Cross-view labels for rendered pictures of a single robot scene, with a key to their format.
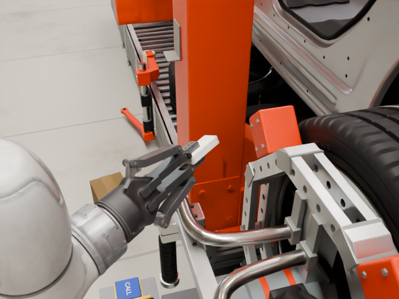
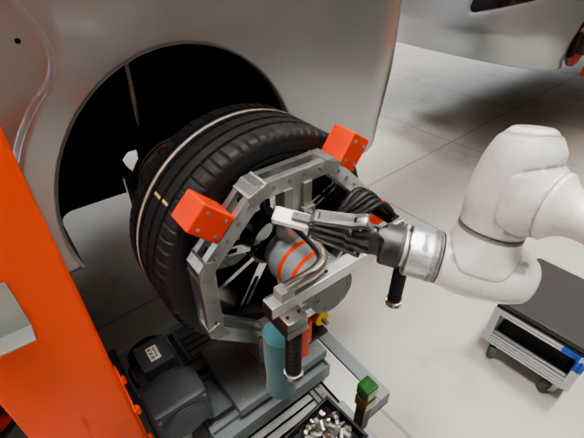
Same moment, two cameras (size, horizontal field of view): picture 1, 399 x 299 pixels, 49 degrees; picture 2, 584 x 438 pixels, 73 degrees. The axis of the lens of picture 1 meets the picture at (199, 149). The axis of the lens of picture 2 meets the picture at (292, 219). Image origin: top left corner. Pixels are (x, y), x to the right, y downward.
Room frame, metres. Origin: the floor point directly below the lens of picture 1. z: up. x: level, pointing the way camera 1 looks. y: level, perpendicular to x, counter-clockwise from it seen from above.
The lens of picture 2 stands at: (0.81, 0.53, 1.57)
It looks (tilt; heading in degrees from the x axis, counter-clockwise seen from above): 37 degrees down; 248
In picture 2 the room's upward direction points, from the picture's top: straight up
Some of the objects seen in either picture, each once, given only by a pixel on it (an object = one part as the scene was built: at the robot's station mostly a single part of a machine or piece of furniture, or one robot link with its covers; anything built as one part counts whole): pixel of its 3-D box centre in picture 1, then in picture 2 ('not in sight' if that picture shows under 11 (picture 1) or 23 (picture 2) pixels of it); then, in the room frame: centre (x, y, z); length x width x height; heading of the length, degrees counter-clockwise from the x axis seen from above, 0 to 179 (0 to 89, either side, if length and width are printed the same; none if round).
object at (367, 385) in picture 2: not in sight; (367, 388); (0.44, 0.11, 0.64); 0.04 x 0.04 x 0.04; 15
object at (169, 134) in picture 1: (154, 97); not in sight; (2.27, 0.27, 0.28); 2.47 x 0.09 x 0.22; 15
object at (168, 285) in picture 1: (168, 257); (293, 353); (0.62, 0.07, 0.83); 0.04 x 0.04 x 0.16
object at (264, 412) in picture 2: not in sight; (253, 372); (0.61, -0.35, 0.13); 0.50 x 0.36 x 0.10; 15
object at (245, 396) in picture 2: not in sight; (262, 335); (0.56, -0.37, 0.32); 0.40 x 0.30 x 0.28; 15
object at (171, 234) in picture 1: (180, 222); (284, 313); (0.62, 0.04, 0.93); 0.09 x 0.05 x 0.05; 105
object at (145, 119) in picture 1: (145, 103); not in sight; (2.17, 0.31, 0.30); 0.09 x 0.05 x 0.50; 15
